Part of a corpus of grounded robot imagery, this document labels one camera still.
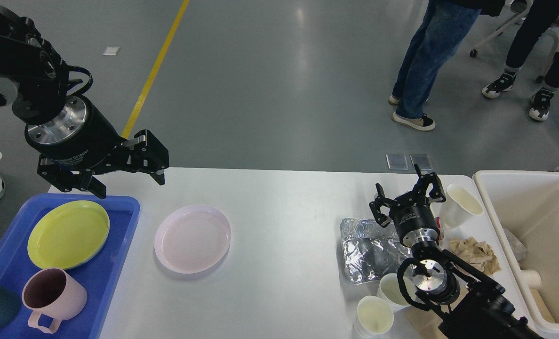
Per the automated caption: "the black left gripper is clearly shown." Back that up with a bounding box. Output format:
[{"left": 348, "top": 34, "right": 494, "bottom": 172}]
[{"left": 25, "top": 95, "right": 169, "bottom": 199}]

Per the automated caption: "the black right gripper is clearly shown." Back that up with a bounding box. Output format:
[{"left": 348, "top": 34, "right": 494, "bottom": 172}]
[{"left": 368, "top": 164, "right": 447, "bottom": 247}]

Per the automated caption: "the pink plate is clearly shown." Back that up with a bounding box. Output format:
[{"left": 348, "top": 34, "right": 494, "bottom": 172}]
[{"left": 153, "top": 204, "right": 232, "bottom": 274}]

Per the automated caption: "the pink mug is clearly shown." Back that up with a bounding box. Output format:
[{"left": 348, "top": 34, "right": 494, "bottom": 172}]
[{"left": 21, "top": 267, "right": 88, "bottom": 333}]

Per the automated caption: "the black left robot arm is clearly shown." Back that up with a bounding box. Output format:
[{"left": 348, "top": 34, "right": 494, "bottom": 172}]
[{"left": 0, "top": 6, "right": 169, "bottom": 199}]

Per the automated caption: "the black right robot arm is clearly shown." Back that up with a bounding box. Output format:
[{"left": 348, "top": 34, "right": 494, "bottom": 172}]
[{"left": 368, "top": 164, "right": 540, "bottom": 339}]

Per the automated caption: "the small red object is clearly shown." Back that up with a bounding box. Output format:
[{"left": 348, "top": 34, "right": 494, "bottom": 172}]
[{"left": 436, "top": 217, "right": 444, "bottom": 241}]

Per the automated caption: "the left metal floor plate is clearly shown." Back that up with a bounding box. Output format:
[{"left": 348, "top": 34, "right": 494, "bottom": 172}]
[{"left": 386, "top": 154, "right": 409, "bottom": 171}]

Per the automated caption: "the metal floor plate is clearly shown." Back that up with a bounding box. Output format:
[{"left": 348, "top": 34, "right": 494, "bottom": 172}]
[
  {"left": 409, "top": 154, "right": 434, "bottom": 171},
  {"left": 386, "top": 154, "right": 409, "bottom": 171}
]

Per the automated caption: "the right metal floor plate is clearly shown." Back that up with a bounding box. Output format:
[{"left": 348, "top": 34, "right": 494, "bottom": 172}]
[{"left": 409, "top": 154, "right": 434, "bottom": 171}]

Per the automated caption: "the tipped white paper cup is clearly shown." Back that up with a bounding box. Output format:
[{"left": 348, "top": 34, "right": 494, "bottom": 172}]
[{"left": 438, "top": 184, "right": 484, "bottom": 229}]

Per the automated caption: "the crumpled aluminium foil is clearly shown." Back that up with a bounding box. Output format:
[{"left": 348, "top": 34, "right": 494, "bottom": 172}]
[{"left": 340, "top": 218, "right": 411, "bottom": 285}]

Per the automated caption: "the yellow-green plate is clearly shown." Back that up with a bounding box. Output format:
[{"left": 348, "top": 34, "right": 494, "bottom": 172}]
[{"left": 26, "top": 200, "right": 110, "bottom": 270}]

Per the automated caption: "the white paper cup behind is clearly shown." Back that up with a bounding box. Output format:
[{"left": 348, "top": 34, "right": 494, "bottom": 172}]
[{"left": 377, "top": 273, "right": 410, "bottom": 313}]

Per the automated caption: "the crumpled brown paper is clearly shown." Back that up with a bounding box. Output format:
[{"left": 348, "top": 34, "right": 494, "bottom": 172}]
[{"left": 448, "top": 237, "right": 501, "bottom": 275}]

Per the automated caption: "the white floor label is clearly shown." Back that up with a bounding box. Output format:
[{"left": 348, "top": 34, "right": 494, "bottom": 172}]
[{"left": 102, "top": 46, "right": 120, "bottom": 56}]

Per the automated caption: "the white paper cup front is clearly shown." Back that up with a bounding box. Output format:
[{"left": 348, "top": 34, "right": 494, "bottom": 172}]
[{"left": 353, "top": 296, "right": 394, "bottom": 339}]

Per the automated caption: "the brown paper sheet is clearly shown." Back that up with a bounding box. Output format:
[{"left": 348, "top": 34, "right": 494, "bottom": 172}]
[{"left": 405, "top": 307, "right": 447, "bottom": 339}]

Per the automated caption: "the clear plastic wrap in bin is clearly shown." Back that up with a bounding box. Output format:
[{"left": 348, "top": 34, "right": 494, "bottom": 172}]
[{"left": 503, "top": 229, "right": 528, "bottom": 262}]

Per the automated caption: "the blue plastic tray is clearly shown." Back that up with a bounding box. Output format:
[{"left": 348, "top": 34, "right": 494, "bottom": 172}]
[{"left": 0, "top": 193, "right": 140, "bottom": 339}]

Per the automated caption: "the cream plastic bin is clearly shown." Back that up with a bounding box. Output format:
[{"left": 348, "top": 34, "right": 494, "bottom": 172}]
[{"left": 473, "top": 171, "right": 559, "bottom": 333}]

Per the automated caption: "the paper cup in bin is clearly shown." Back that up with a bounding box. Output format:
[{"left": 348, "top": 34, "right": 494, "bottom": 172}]
[{"left": 521, "top": 269, "right": 543, "bottom": 290}]

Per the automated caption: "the person in blue jeans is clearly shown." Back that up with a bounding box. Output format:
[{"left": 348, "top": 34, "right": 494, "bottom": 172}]
[{"left": 389, "top": 0, "right": 505, "bottom": 131}]

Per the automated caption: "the person in black trousers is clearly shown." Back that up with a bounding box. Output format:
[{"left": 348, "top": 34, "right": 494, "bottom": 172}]
[{"left": 481, "top": 0, "right": 559, "bottom": 121}]

